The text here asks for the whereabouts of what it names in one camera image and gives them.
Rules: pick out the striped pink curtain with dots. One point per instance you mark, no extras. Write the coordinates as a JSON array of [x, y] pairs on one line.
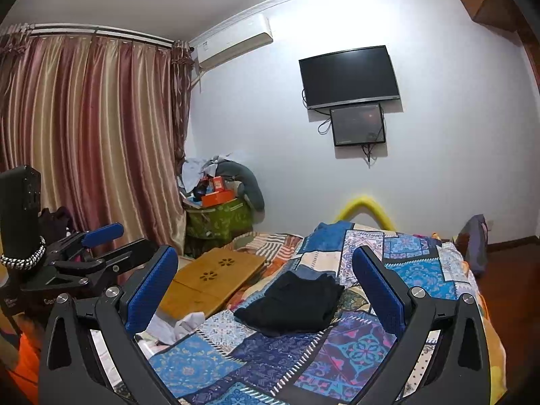
[[105, 135]]

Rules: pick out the dark cloth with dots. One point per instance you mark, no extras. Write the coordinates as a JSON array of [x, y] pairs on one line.
[[57, 221]]

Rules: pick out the green patterned box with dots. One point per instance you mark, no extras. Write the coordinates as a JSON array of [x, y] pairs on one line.
[[219, 219]]

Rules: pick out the wooden lap desk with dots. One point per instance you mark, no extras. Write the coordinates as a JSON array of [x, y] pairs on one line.
[[211, 278]]

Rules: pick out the small red box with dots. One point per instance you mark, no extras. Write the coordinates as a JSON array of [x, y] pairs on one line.
[[217, 183]]

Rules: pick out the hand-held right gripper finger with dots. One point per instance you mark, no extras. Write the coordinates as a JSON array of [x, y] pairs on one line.
[[114, 263], [103, 234]]

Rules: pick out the white crumpled cloth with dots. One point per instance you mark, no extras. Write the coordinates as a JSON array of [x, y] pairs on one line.
[[185, 325]]

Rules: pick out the flat orange box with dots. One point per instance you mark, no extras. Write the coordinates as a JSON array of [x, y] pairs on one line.
[[217, 198]]

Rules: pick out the orange striped blanket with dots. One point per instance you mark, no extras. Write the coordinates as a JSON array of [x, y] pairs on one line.
[[274, 247]]

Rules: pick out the black wall television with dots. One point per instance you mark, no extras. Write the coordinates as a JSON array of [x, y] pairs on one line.
[[350, 76]]

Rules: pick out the black pants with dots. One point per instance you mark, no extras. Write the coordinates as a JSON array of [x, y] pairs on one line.
[[291, 303]]

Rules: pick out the orange cloth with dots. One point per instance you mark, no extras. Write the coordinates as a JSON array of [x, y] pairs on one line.
[[21, 358]]

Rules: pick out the pale crumpled bag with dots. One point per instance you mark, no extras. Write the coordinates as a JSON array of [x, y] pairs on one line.
[[194, 173]]

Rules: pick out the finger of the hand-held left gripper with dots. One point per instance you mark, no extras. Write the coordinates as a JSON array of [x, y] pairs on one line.
[[379, 291], [152, 287]]

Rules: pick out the blue patchwork blanket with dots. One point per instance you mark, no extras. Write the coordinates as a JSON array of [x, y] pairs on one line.
[[329, 346]]

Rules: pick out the white air conditioner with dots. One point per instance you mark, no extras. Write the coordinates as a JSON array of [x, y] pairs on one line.
[[236, 42]]

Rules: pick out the grey purple bag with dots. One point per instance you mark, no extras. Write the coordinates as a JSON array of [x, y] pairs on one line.
[[474, 244]]

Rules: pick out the curtain rod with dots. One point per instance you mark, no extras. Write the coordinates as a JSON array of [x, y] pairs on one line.
[[126, 36]]

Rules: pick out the small black monitor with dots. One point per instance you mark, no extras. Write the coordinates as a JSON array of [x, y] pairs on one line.
[[358, 124]]

